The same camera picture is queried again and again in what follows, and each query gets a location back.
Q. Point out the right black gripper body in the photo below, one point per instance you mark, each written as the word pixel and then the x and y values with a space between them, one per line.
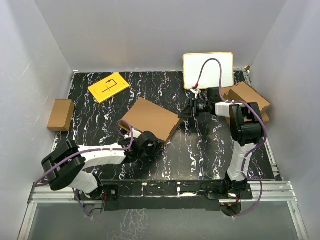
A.
pixel 199 107

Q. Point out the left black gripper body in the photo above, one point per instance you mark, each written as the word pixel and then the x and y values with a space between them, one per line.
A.
pixel 152 150

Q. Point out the cardboard box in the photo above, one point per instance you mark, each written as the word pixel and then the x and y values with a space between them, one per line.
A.
pixel 264 115
pixel 61 115
pixel 245 93
pixel 147 116

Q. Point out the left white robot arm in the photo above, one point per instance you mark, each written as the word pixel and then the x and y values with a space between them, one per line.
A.
pixel 66 166

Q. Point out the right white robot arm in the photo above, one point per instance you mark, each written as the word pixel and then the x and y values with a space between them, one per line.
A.
pixel 246 129

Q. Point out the yellow pad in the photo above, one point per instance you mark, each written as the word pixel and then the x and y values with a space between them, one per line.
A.
pixel 108 87

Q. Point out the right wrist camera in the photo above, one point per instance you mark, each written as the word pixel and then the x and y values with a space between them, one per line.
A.
pixel 195 91

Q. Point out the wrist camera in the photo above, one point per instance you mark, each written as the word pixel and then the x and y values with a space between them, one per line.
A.
pixel 195 91
pixel 135 134

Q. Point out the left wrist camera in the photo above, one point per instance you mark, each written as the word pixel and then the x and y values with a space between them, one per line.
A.
pixel 135 134

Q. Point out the white board yellow frame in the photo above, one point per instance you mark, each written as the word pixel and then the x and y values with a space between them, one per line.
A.
pixel 207 69

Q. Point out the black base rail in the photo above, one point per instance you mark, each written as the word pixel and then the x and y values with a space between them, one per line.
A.
pixel 210 195

